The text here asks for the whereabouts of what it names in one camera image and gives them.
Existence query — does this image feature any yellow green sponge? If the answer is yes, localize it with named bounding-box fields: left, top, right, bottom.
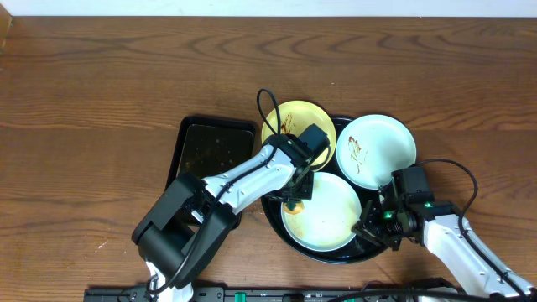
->
left=283, top=201, right=304, bottom=215

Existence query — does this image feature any light blue plate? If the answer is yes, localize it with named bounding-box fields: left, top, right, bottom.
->
left=280, top=172, right=362, bottom=252
left=336, top=114, right=417, bottom=190

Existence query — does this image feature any yellow plate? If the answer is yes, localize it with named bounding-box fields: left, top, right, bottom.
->
left=279, top=101, right=336, bottom=172

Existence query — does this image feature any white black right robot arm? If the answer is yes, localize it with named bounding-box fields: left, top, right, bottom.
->
left=352, top=189, right=536, bottom=299

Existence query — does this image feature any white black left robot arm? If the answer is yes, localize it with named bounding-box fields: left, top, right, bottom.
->
left=132, top=131, right=330, bottom=301

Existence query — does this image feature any black round tray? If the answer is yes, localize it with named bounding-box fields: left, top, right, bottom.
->
left=262, top=117, right=386, bottom=264

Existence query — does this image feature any black rectangular tray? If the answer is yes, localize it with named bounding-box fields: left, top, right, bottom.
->
left=166, top=115, right=258, bottom=185

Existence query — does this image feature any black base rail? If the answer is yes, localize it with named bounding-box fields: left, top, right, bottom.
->
left=83, top=286, right=352, bottom=302

